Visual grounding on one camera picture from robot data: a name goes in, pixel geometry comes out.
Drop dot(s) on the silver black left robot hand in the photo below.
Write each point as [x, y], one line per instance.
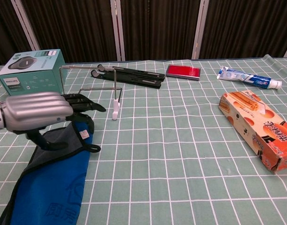
[35, 110]

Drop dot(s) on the blue and grey towel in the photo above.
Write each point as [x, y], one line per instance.
[47, 178]

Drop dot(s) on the teal Philips speaker box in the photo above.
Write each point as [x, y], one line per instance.
[31, 72]

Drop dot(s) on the black folding laptop stand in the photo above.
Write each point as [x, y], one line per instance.
[138, 78]

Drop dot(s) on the green checked tablecloth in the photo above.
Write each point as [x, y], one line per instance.
[169, 164]

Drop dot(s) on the dark folding screen partition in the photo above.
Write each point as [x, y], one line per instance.
[157, 28]

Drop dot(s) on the red flat case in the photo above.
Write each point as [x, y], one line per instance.
[183, 70]

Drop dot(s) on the blue white toothpaste tube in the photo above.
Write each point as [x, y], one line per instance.
[249, 78]

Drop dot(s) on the orange snack box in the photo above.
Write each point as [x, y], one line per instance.
[258, 131]

